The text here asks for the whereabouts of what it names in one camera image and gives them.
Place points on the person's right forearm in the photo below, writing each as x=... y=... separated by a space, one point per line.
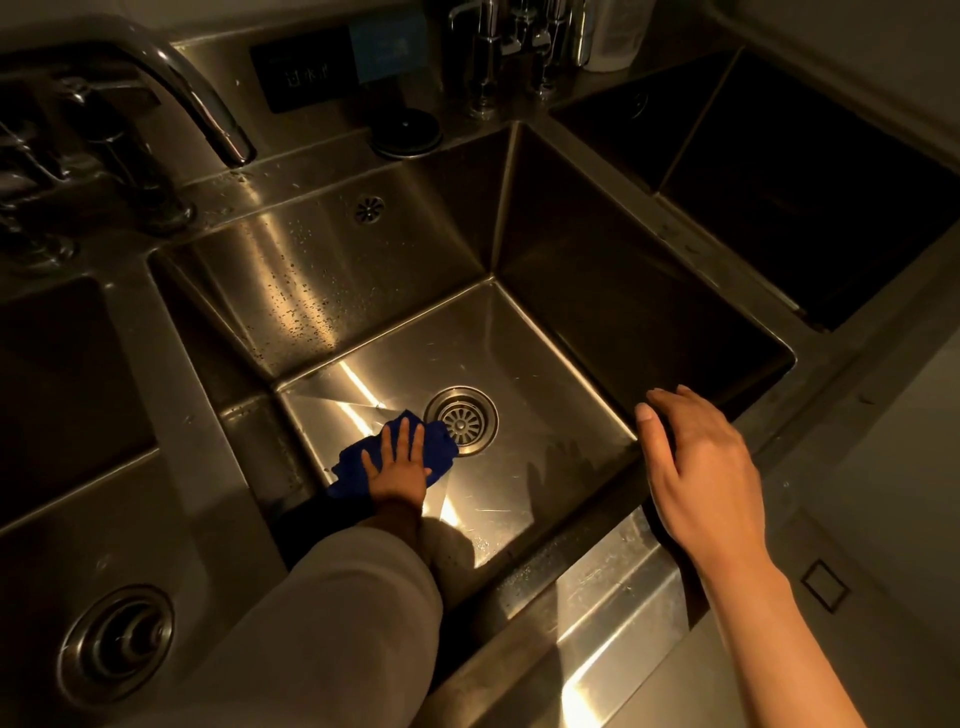
x=780 y=660

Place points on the chrome long-spout faucet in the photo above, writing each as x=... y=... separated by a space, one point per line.
x=544 y=75
x=210 y=112

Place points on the round overflow cover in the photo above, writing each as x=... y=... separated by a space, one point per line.
x=639 y=105
x=369 y=210

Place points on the person's left forearm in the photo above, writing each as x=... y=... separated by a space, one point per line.
x=401 y=521

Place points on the person's right hand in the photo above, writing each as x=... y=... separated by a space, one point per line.
x=712 y=495

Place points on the light grey sleeve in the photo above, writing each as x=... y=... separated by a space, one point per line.
x=322 y=645

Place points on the white spray bottle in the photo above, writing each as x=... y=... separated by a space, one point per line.
x=615 y=41

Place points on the black label plate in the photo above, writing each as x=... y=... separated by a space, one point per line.
x=300 y=75

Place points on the blue label plate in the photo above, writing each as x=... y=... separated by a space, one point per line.
x=390 y=49

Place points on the small chrome tap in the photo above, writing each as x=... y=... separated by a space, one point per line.
x=484 y=75
x=34 y=251

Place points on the stainless steel sink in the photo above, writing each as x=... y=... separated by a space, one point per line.
x=337 y=277

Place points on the person's left hand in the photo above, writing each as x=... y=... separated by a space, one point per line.
x=397 y=472

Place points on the round black sink stopper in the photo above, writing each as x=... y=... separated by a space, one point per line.
x=407 y=133

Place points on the small square floor cover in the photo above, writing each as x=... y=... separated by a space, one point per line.
x=825 y=586

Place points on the blue cleaning cloth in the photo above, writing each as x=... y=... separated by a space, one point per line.
x=442 y=450

